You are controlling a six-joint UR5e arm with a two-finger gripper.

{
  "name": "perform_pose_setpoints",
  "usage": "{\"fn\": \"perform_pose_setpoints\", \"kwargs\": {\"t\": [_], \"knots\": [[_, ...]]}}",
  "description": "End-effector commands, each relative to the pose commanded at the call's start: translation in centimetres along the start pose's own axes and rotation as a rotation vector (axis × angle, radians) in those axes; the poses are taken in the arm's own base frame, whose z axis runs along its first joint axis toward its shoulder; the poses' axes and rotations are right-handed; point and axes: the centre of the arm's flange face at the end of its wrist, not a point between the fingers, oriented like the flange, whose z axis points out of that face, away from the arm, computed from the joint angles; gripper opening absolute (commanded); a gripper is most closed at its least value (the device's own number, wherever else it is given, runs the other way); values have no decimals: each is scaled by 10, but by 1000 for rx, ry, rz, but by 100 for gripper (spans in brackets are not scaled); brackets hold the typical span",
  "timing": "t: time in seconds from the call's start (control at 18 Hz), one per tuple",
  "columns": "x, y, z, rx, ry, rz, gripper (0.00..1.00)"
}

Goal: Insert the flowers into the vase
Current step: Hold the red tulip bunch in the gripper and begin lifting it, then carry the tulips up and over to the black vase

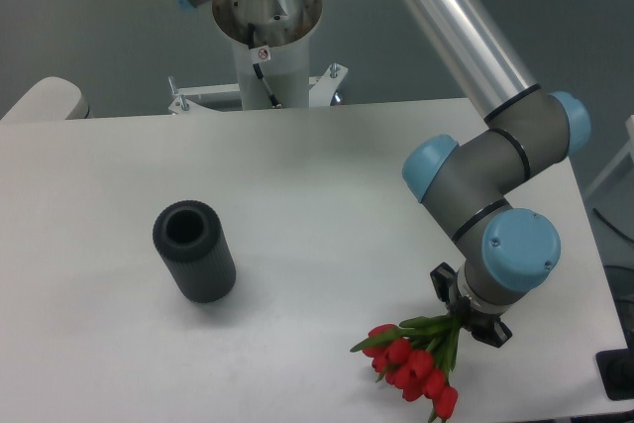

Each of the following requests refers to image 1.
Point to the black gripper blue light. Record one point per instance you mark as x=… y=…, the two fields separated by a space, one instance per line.
x=485 y=328

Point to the red tulip bouquet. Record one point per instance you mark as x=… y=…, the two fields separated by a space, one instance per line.
x=417 y=357

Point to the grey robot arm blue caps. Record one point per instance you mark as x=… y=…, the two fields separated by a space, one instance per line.
x=508 y=251

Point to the dark grey ribbed vase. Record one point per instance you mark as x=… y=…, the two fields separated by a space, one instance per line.
x=189 y=238

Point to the black device at table corner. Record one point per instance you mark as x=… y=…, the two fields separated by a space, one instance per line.
x=616 y=373

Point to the white chair armrest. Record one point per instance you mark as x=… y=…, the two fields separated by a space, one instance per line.
x=51 y=99

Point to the white frame at right edge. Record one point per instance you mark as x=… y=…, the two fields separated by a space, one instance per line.
x=615 y=170

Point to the white pedestal base frame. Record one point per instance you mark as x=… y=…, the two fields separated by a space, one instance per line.
x=324 y=91

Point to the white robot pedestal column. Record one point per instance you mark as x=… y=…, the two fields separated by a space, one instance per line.
x=270 y=47

